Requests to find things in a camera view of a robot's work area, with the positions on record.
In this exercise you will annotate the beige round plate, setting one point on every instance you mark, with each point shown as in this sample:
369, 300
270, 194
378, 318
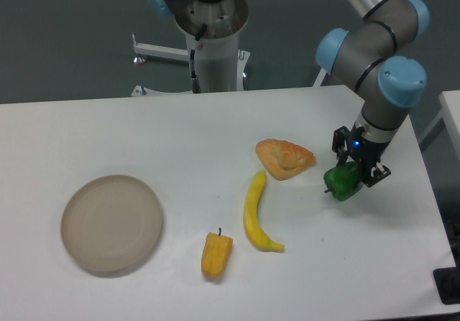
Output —
112, 224

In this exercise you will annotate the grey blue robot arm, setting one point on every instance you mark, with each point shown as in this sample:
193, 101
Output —
365, 61

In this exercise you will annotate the yellow banana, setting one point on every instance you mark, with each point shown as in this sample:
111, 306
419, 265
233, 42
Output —
253, 230

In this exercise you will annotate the black device at table edge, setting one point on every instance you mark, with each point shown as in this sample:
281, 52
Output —
447, 284

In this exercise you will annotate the white side table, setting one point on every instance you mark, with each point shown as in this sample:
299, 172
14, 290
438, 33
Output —
447, 118

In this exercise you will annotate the green bell pepper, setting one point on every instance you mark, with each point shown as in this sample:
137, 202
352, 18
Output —
343, 181

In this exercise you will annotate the yellow bell pepper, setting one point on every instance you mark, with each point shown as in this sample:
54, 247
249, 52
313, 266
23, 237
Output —
216, 253

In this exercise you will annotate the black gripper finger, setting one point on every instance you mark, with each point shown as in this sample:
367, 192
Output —
370, 172
340, 145

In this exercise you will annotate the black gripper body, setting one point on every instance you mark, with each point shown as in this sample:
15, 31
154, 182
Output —
367, 143

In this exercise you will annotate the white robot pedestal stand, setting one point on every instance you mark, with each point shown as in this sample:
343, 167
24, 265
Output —
215, 61

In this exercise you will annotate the orange pastry turnover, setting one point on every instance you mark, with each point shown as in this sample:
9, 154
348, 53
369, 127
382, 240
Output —
284, 159

